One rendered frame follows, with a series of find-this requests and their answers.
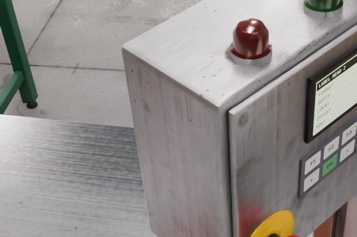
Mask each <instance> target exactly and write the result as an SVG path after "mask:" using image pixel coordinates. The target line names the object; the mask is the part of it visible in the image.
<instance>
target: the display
mask: <svg viewBox="0 0 357 237"><path fill-rule="evenodd" d="M355 107H357V44H356V45H355V46H353V47H352V48H350V49H349V50H347V51H346V52H345V53H343V54H342V55H340V56H339V57H338V58H336V59H334V60H333V61H332V62H330V63H329V64H327V65H326V66H324V67H323V68H322V69H320V70H319V71H318V72H316V73H315V74H313V75H312V76H310V77H309V78H308V91H307V110H306V119H305V138H304V142H305V143H310V142H311V141H312V140H313V139H315V138H316V137H317V136H319V135H320V134H322V133H323V132H324V131H325V130H327V129H328V128H329V127H331V126H332V125H333V124H334V123H336V122H337V121H338V120H340V119H341V118H342V117H343V116H345V115H346V114H347V113H349V112H350V111H351V110H352V109H354V108H355Z"/></svg>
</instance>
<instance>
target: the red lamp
mask: <svg viewBox="0 0 357 237"><path fill-rule="evenodd" d="M230 56H231V59H232V60H233V61H234V62H235V63H237V64H239V65H243V66H258V65H261V64H264V63H266V62H268V61H269V60H270V59H271V56H272V44H271V42H270V41H269V30H268V28H267V27H266V26H265V24H264V23H263V22H262V21H261V20H259V19H254V18H248V19H244V20H241V21H240V22H239V23H238V24H237V26H236V27H235V28H234V30H233V42H232V43H231V45H230Z"/></svg>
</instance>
